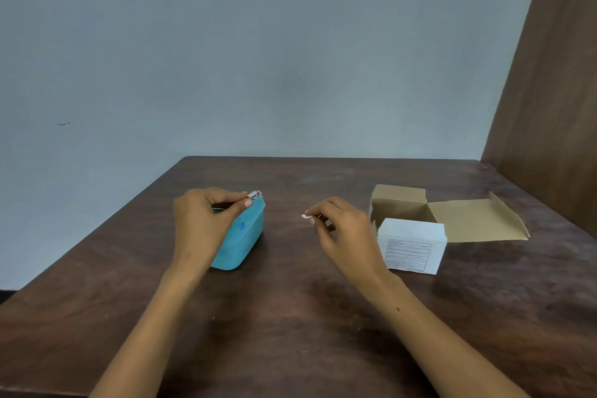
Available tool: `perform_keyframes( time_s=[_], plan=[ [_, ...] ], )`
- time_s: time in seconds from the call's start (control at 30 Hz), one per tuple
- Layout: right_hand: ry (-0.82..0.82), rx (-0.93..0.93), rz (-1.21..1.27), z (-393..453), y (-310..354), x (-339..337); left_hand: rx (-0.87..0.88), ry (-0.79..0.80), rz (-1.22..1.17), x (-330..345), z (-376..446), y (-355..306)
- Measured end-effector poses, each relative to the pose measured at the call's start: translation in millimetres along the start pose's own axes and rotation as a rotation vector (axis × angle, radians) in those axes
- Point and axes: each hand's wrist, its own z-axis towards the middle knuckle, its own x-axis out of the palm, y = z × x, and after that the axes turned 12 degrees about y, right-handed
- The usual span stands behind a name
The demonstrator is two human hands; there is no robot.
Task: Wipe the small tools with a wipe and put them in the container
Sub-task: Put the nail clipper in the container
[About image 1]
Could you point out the person's right forearm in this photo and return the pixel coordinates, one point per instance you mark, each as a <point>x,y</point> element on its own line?
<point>433,346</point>

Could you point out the person's right thumb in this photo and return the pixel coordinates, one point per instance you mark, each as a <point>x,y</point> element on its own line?
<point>321,221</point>

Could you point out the teal zipper pouch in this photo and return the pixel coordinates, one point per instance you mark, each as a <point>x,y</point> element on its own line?
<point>242,237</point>

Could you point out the person's right hand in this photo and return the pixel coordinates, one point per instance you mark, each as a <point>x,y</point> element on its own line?
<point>352,243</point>

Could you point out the brown wooden panel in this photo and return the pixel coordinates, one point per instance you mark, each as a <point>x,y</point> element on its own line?
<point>550,85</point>

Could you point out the person's left forearm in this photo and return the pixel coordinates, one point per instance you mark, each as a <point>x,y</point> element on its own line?
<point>149,332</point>

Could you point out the person's left thumb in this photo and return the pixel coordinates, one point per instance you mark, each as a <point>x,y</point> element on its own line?
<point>235,206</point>

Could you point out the small white piece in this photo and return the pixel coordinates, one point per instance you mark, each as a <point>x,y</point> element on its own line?
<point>306,216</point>

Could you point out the person's left hand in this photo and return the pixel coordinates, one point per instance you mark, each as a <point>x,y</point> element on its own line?
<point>196,225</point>

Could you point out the open white cardboard box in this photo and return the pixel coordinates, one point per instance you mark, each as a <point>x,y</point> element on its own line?
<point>419,234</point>

